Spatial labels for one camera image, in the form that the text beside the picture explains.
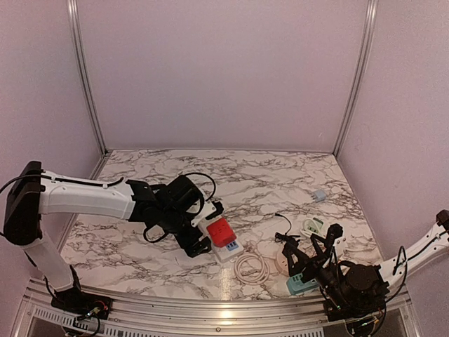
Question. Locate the light blue plug adapter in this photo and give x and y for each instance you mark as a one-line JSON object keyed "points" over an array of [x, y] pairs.
{"points": [[319, 195]]}

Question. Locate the red cube socket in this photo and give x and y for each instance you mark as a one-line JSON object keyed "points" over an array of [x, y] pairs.
{"points": [[221, 233]]}

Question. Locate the white multicolour power strip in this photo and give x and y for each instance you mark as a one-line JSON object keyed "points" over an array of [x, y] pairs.
{"points": [[226, 253]]}

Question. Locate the green white plug adapter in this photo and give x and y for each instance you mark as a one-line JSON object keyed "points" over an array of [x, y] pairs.
{"points": [[318, 224]]}

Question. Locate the black power adapter with cable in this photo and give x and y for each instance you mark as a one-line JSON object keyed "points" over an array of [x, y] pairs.
{"points": [[284, 235]]}

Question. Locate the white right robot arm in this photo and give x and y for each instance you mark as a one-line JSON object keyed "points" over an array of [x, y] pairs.
{"points": [[395, 270]]}

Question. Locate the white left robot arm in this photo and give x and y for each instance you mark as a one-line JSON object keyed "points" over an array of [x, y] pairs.
{"points": [[37, 192]]}

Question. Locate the pink round power socket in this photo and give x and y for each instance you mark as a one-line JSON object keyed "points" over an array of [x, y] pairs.
{"points": [[281, 263]]}

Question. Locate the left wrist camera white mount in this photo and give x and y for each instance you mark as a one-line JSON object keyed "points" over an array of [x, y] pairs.
{"points": [[209, 211]]}

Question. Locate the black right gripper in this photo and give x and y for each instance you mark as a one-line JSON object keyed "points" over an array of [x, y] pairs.
{"points": [[306, 260]]}

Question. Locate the left aluminium frame post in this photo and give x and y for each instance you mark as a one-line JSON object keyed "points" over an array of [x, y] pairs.
{"points": [[75, 25]]}

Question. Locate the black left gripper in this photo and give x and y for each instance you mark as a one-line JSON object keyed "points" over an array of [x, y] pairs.
{"points": [[197, 249]]}

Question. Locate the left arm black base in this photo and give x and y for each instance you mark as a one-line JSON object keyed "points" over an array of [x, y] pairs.
{"points": [[79, 302]]}

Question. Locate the teal power strip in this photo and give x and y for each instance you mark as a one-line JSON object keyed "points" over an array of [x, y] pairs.
{"points": [[296, 286]]}

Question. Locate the aluminium frame post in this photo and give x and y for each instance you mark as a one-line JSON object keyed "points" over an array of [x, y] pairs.
{"points": [[75, 25], [361, 67]]}

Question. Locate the aluminium front rail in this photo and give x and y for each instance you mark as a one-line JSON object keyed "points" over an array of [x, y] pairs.
{"points": [[134, 314]]}

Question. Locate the right aluminium frame post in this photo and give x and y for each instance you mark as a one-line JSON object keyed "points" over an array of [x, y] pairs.
{"points": [[361, 67]]}

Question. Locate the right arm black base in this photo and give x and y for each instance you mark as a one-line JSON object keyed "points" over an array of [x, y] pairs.
{"points": [[333, 314]]}

